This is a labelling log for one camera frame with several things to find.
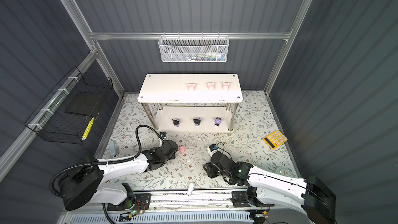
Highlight yellow calculator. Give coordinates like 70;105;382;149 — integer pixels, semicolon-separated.
263;130;288;150

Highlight yellow marker in basket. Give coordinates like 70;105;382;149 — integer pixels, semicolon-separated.
81;117;95;141

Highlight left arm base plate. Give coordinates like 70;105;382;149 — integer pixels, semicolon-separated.
106;194;152;211

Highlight dark purple toy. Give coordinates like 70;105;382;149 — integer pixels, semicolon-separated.
172;118;180;127
193;118;202;127

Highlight white two-tier shelf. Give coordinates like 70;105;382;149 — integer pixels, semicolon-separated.
137;74;243;133

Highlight white cylinder on rail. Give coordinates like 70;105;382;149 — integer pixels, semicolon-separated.
187;183;195;196

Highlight pink toy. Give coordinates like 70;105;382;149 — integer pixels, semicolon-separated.
222;82;230;91
207;82;215;91
179;145;186;153
188;83;195;92

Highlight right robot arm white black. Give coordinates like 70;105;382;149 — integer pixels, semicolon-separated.
203;151;336;224

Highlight black wire basket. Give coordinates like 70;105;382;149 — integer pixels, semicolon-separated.
24;69;114;145

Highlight white ventilated cover strip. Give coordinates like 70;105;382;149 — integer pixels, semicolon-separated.
69;211;255;224

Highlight white wire mesh basket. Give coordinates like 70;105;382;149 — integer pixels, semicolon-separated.
158;37;230;63

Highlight markers in white basket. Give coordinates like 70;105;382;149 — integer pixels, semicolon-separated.
184;52;227;62

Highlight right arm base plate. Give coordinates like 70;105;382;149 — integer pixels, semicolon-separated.
231;190;275;208

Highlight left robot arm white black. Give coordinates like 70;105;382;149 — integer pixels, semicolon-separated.
59;140;178;211

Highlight white round clock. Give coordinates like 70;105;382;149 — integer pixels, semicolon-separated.
275;167;296;178

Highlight light purple toy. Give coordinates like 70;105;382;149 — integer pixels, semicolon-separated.
215;117;222;127

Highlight black corrugated cable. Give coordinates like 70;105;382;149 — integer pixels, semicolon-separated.
49;124;164;198

